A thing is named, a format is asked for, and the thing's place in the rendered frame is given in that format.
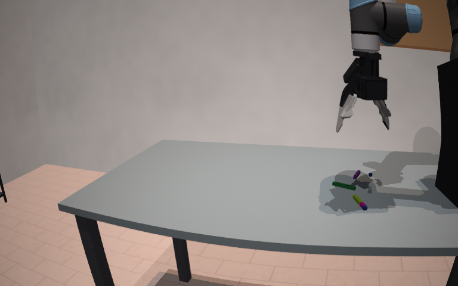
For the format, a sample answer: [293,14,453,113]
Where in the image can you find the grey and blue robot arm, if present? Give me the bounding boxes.
[343,0,458,83]

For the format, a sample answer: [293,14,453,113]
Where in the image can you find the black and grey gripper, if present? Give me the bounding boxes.
[336,51,391,133]

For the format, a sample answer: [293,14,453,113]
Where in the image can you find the olive green rectangular rod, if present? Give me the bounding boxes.
[353,195,362,205]

